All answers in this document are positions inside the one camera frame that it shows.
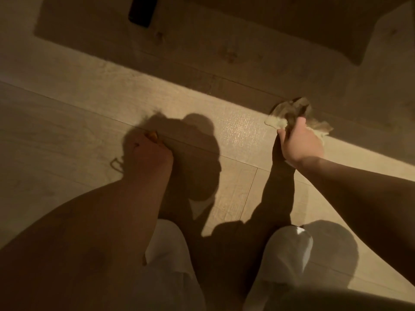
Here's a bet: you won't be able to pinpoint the person's right hand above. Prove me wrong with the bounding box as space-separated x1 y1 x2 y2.
276 117 325 169

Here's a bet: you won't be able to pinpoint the person's left hand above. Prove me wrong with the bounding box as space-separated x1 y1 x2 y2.
124 131 174 180

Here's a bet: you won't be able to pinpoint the white tissue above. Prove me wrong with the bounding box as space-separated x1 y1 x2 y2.
265 97 335 140

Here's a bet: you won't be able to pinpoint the person's left forearm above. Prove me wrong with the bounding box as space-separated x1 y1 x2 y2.
0 171 174 311

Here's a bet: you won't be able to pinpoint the person's right forearm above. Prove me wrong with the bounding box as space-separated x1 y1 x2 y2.
297 156 415 287

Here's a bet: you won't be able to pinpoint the white trousers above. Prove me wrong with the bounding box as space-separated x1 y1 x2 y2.
130 218 314 311

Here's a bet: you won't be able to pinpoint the black phone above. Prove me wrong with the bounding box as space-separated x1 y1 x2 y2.
128 0 160 29

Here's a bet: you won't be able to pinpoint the thin looped cord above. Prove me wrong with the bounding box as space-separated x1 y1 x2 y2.
110 156 126 174

